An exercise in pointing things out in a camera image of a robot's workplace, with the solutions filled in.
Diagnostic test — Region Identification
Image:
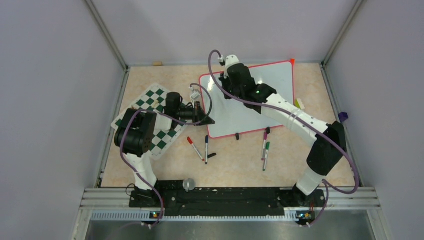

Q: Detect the pink framed whiteboard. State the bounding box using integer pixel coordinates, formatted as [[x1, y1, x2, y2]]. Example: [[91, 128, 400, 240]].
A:
[[198, 59, 295, 140]]

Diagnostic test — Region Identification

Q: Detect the red capped marker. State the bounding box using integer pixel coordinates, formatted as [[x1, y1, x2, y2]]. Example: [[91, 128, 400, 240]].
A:
[[187, 137, 205, 162]]

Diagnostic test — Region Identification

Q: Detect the purple toy block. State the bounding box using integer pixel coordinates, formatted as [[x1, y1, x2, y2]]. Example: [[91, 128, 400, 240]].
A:
[[338, 112, 349, 123]]

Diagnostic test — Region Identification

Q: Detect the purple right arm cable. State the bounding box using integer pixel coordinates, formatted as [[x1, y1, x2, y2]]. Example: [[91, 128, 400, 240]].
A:
[[207, 49, 361, 228]]

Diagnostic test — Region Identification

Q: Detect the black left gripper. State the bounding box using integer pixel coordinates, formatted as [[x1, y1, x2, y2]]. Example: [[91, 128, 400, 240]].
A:
[[176, 101, 215, 127]]

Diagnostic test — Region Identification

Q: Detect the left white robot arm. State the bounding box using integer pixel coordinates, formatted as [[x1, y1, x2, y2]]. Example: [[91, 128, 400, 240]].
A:
[[114, 92, 215, 207]]

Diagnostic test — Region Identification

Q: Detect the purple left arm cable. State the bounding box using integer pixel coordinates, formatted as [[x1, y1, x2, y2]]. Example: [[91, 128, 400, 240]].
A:
[[119, 83, 214, 229]]

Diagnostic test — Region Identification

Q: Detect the green capped marker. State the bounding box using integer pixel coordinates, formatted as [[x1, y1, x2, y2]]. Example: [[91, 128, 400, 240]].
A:
[[262, 142, 270, 172]]

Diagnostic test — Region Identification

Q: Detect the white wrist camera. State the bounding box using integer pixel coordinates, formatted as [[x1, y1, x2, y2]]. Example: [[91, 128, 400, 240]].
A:
[[219, 54, 241, 71], [189, 87, 201, 105]]

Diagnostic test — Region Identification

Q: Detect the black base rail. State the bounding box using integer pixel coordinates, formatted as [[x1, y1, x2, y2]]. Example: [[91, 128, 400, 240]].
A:
[[129, 180, 325, 217]]

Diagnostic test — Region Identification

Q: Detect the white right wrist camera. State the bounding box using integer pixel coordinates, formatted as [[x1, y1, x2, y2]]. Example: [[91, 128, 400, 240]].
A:
[[219, 54, 241, 71]]

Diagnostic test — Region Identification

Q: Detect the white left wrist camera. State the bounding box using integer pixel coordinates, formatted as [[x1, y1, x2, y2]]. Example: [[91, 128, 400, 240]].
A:
[[189, 87, 201, 105]]

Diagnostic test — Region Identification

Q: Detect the small wooden block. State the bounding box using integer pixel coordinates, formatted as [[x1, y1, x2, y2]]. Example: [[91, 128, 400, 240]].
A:
[[152, 61, 163, 67]]

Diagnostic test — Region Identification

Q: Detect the purple capped marker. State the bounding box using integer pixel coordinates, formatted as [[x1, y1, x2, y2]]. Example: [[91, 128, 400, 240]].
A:
[[261, 131, 268, 161]]

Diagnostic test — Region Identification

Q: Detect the grey round knob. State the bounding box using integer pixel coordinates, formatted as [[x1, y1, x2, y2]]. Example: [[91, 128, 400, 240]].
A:
[[182, 178, 196, 192]]

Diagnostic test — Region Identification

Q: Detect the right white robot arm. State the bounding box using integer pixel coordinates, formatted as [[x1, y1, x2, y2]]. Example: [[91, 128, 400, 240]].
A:
[[219, 60, 347, 206]]

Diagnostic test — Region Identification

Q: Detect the blue capped marker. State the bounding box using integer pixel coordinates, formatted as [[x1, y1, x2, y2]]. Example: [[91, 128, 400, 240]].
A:
[[204, 135, 209, 165]]

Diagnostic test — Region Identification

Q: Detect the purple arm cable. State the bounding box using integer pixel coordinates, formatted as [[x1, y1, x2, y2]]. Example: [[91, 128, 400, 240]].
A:
[[119, 83, 214, 229], [207, 49, 361, 228]]

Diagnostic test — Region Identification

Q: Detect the green and white toy brick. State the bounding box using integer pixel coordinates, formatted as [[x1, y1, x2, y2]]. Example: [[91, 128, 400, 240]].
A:
[[294, 98, 305, 110]]

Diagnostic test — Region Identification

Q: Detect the green white chessboard mat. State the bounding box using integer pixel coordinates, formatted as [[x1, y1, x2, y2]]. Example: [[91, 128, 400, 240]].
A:
[[111, 83, 187, 161]]

